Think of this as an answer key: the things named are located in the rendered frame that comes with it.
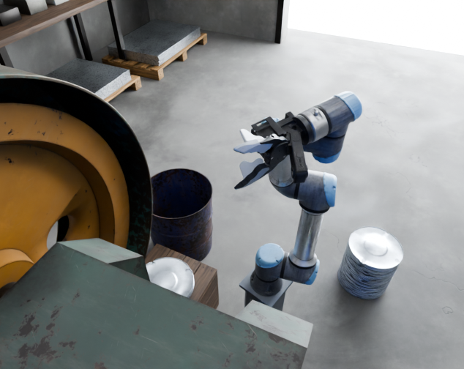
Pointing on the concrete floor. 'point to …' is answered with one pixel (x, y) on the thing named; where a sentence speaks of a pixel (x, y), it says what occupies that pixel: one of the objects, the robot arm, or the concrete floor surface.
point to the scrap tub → (182, 211)
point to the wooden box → (200, 279)
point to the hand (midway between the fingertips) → (235, 173)
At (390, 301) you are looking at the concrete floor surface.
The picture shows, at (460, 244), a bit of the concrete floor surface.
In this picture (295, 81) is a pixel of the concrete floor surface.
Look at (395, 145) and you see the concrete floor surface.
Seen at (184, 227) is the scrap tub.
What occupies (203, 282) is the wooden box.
